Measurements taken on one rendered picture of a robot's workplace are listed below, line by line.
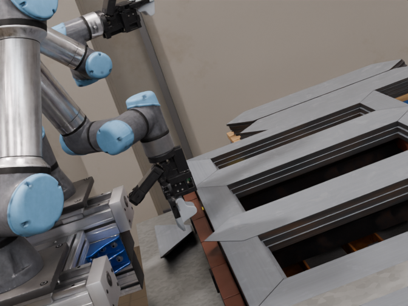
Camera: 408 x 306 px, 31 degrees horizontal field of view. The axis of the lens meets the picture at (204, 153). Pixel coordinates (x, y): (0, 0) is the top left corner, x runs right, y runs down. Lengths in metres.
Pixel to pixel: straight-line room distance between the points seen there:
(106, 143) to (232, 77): 2.82
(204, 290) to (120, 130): 0.60
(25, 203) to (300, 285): 0.57
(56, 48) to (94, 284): 0.75
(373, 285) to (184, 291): 1.10
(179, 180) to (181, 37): 2.67
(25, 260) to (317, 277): 0.60
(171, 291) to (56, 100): 0.70
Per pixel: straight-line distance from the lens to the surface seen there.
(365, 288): 1.06
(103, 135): 1.67
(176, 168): 1.81
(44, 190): 1.44
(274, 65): 4.46
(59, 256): 1.64
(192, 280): 2.14
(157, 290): 2.16
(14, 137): 1.46
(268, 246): 1.80
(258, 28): 4.42
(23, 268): 1.58
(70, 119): 1.73
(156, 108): 1.76
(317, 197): 1.91
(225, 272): 1.76
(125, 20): 2.24
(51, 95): 1.71
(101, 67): 2.05
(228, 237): 1.85
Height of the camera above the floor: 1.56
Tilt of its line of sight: 15 degrees down
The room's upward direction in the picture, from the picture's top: 20 degrees counter-clockwise
